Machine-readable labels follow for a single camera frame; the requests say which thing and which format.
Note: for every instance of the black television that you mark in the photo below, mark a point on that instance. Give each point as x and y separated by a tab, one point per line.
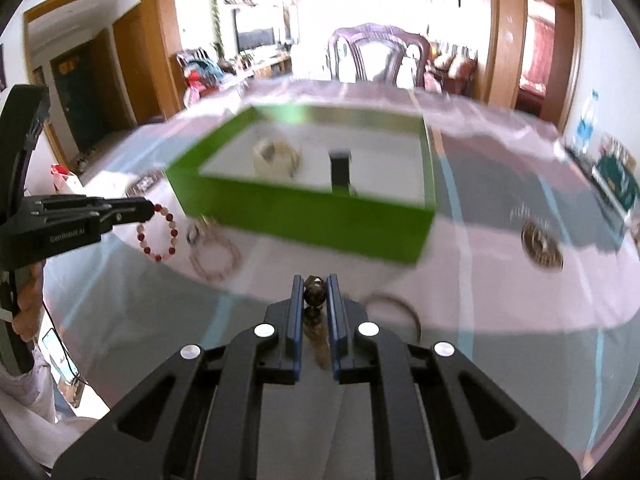
255	39

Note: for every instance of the dark green gift box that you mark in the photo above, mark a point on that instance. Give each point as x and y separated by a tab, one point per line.
615	175

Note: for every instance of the hanging green vine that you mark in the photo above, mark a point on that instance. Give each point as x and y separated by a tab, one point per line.
216	15

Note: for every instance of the white wall switch box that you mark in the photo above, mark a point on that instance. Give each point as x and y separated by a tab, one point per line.
598	2

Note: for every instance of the pile of colourful clothes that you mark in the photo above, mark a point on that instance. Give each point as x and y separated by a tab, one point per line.
202	72

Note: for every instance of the green cardboard box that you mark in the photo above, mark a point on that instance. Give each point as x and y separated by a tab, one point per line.
310	225

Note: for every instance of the wooden television cabinet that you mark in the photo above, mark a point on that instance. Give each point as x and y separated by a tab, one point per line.
272	65

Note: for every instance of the small printed cartons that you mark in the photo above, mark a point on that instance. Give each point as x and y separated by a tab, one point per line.
617	147

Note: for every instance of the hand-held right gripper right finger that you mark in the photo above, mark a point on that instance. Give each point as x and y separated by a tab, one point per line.
334	310

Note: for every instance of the carved dark wooden chair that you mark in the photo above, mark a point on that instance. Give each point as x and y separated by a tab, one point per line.
345	40

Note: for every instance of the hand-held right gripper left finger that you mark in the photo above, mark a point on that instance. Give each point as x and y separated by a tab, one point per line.
297	310

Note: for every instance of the red and white bag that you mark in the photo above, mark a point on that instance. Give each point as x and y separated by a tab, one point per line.
62	177

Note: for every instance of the small black box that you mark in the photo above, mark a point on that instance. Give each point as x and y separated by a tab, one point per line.
340	170

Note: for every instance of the dark entrance door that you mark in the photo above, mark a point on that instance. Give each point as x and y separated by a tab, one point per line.
75	100

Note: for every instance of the clear water bottle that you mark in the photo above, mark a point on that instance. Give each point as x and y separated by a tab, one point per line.
587	125

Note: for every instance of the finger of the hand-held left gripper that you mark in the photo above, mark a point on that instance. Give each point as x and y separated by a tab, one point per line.
127	211

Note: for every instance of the brown wooden armchair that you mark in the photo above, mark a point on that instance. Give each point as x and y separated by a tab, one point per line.
452	67

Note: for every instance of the person's left hand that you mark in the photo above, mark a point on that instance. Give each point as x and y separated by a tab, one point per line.
29	305

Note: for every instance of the thin metal bangle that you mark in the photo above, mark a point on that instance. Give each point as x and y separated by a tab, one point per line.
412	317

